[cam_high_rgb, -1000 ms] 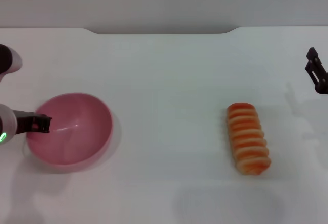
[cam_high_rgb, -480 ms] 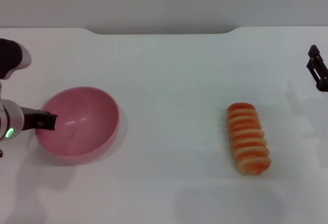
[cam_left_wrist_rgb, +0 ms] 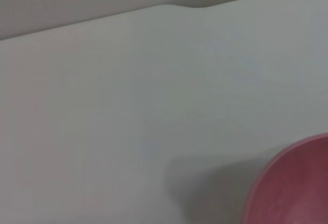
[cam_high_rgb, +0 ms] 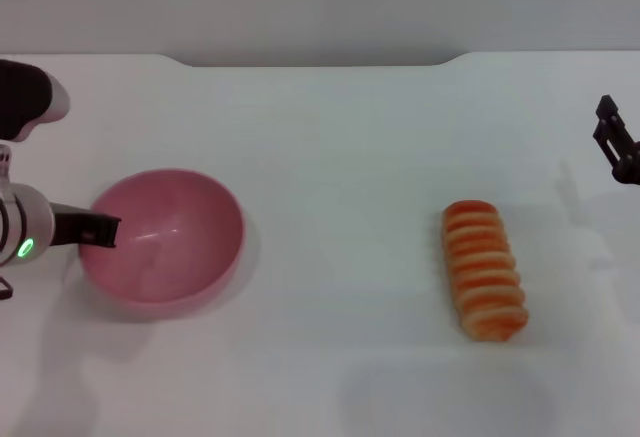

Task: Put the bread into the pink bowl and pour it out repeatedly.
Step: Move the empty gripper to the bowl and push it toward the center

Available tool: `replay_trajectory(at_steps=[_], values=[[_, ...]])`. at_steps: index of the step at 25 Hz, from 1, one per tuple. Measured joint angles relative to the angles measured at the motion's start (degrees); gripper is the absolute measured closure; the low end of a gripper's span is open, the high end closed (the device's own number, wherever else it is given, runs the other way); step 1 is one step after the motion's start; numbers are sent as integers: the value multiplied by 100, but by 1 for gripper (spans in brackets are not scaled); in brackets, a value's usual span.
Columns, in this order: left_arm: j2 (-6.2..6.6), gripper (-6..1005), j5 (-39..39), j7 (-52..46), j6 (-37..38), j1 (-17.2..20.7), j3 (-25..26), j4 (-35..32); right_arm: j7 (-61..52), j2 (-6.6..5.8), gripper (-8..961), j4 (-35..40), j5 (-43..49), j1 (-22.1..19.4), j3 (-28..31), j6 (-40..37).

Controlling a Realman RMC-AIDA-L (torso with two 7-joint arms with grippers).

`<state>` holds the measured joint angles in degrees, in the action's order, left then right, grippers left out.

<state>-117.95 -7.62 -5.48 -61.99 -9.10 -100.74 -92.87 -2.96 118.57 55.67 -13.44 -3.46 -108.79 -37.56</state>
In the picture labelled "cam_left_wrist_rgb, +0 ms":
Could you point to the pink plastic bowl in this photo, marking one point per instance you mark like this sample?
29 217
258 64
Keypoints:
294 183

